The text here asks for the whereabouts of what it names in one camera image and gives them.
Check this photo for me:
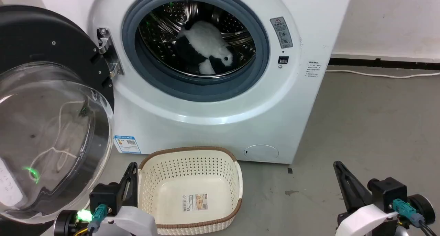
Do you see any round white filter cover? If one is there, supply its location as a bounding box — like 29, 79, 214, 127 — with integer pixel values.
244, 145, 279, 162

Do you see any black round glass washer door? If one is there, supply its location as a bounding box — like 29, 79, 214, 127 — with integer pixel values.
0, 5, 116, 226

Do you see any teal camera cable plug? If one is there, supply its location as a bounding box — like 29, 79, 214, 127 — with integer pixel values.
87, 204, 109, 234
393, 199, 440, 236

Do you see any blue energy label sticker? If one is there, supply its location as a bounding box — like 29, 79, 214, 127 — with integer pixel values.
114, 136, 142, 154

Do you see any chrome door hinge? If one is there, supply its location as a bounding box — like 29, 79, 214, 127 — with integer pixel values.
97, 27, 124, 78

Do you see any grey warning sticker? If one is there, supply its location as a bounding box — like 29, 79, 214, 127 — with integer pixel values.
270, 16, 294, 49

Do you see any small printed text sticker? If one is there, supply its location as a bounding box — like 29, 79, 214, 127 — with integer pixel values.
307, 61, 321, 79

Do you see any cream plastic laundry basket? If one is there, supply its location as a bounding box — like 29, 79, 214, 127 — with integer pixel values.
137, 146, 243, 236

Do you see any paper label with barcode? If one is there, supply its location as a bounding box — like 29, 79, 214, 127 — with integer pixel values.
182, 194, 209, 212

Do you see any steel perforated washer drum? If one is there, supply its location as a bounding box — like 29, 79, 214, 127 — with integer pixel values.
137, 1, 256, 78

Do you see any white front-load washing machine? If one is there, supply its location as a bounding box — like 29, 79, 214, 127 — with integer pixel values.
88, 0, 354, 165

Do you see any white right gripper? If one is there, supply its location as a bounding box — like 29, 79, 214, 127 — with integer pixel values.
333, 161, 400, 236

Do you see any white cable on floor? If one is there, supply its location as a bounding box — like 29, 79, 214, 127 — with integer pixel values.
326, 70, 440, 79

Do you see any white printed label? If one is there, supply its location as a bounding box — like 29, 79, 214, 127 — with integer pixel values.
0, 158, 24, 208

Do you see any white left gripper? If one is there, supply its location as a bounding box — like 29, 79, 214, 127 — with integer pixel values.
99, 162, 158, 236

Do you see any teal right camera cable plug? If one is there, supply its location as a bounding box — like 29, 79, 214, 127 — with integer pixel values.
393, 199, 440, 236

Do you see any black baseboard strip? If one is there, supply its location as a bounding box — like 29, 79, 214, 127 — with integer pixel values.
329, 58, 440, 71

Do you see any teal left camera cable plug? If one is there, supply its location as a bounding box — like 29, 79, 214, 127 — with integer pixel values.
87, 204, 109, 234

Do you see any black and white panda plush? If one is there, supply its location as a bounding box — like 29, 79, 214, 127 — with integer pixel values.
171, 20, 238, 75

